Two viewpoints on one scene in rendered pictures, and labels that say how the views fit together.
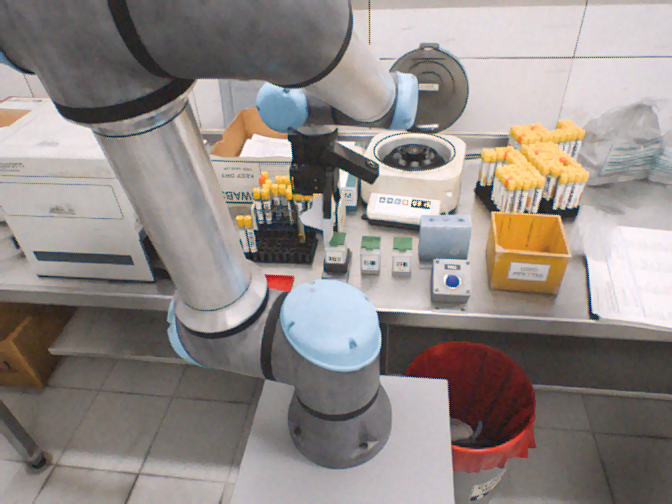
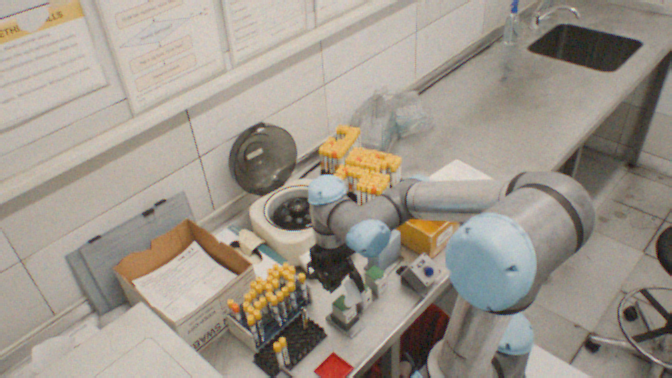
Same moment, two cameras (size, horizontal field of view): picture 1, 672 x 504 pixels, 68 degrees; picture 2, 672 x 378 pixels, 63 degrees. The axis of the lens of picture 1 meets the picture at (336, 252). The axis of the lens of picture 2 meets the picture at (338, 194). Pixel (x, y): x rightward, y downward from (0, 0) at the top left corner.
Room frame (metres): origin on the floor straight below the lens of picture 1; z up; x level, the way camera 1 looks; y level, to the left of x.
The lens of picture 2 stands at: (0.28, 0.71, 2.03)
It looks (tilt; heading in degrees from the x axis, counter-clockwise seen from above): 40 degrees down; 306
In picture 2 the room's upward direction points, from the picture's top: 5 degrees counter-clockwise
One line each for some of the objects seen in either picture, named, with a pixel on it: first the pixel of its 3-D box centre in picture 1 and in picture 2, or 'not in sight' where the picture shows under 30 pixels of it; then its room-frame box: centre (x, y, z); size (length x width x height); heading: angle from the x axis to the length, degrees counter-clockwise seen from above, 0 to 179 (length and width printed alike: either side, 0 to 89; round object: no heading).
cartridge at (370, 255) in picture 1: (370, 255); (360, 296); (0.80, -0.07, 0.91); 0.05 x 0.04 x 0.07; 171
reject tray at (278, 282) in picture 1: (275, 286); (333, 369); (0.75, 0.13, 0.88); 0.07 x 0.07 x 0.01; 81
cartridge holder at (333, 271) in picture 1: (337, 262); (345, 318); (0.80, 0.00, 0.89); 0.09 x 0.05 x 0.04; 169
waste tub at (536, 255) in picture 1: (524, 252); (426, 226); (0.76, -0.38, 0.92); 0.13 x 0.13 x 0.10; 77
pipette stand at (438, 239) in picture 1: (443, 239); (383, 252); (0.82, -0.23, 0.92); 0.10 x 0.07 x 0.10; 82
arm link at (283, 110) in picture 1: (301, 96); (365, 225); (0.71, 0.04, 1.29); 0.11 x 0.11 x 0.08; 71
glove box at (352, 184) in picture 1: (344, 170); (249, 255); (1.14, -0.03, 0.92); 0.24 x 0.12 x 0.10; 171
